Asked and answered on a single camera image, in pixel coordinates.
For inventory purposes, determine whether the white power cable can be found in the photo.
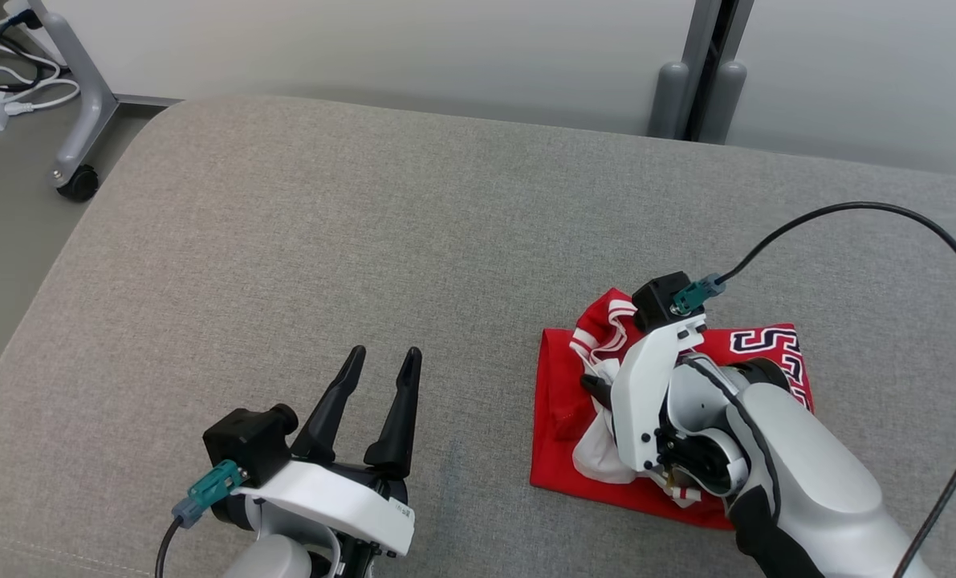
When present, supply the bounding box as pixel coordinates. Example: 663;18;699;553
0;32;83;115

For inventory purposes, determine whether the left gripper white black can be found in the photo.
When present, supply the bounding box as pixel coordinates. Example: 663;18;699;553
229;345;424;578

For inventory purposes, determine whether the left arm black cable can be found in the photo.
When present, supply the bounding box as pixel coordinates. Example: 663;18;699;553
155;459;246;578

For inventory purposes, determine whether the grey partition post with feet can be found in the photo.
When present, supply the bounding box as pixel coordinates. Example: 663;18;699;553
649;0;755;145

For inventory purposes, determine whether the grey stand leg black caster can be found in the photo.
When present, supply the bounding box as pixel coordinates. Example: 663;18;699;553
24;0;121;201

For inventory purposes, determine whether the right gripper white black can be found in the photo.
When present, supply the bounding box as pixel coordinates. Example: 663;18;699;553
580;317;739;495

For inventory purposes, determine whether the red jersey with white sleeves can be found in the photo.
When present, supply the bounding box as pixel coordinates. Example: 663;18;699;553
530;287;816;531

